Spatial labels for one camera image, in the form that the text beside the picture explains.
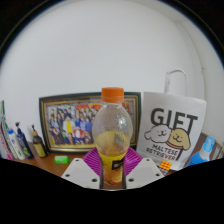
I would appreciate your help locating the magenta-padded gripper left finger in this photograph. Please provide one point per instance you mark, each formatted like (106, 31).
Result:
(81, 171)

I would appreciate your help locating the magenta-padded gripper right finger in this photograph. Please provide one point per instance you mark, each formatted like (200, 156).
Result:
(143, 171)

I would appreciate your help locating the orange juice bottle orange cap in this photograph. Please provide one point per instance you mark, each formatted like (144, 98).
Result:
(111, 133)

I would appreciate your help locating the colourful puzzle cube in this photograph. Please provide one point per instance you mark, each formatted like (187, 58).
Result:
(165, 166)

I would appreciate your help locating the small green pack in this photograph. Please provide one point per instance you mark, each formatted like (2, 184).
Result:
(62, 159)

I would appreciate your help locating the white paper gift bag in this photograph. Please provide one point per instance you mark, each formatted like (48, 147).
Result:
(171, 133)

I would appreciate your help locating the dark pump bottle yellow label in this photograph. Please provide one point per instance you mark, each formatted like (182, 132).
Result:
(40, 146)

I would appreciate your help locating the framed group photo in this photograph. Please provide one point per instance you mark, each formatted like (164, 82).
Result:
(66, 123)

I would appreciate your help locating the blue detergent bottle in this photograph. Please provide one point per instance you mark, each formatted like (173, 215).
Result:
(200, 156)

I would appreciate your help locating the dark blue pump bottle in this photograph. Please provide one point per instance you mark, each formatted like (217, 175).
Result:
(24, 143)

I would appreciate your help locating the white bottle blue cap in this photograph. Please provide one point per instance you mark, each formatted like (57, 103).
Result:
(16, 146)

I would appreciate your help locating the white radiator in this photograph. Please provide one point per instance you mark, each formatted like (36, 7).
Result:
(220, 151)

